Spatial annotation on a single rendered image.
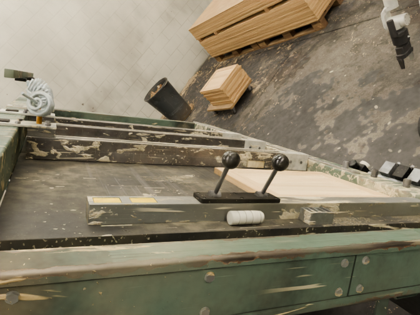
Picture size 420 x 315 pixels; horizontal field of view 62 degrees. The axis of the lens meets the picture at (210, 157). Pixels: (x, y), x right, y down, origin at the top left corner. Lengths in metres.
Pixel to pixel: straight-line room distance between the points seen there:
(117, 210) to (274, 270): 0.31
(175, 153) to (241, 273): 0.80
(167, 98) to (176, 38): 1.84
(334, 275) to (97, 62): 6.06
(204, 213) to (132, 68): 5.97
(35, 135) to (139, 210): 0.58
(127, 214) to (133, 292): 0.25
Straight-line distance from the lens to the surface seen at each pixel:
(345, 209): 0.98
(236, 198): 0.77
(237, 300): 0.54
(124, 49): 6.65
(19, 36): 6.35
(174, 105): 5.62
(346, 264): 0.64
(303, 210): 0.87
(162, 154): 1.25
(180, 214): 0.72
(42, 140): 1.19
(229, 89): 4.48
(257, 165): 1.43
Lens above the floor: 1.86
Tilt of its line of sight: 26 degrees down
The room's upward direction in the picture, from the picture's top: 47 degrees counter-clockwise
